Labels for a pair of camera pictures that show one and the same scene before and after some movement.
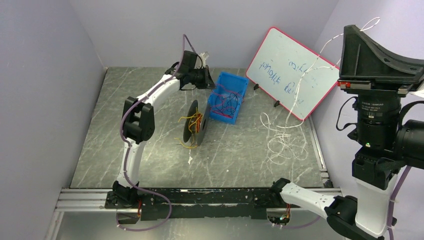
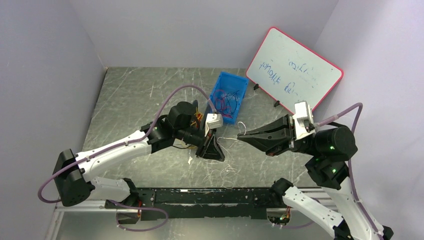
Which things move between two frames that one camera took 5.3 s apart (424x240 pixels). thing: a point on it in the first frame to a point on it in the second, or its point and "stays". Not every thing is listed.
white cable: (288, 145) to (222, 173)
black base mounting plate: (174, 203) stays
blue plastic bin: (225, 101) stays
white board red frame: (290, 74) stays
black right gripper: (374, 84) to (291, 134)
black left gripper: (204, 77) to (205, 141)
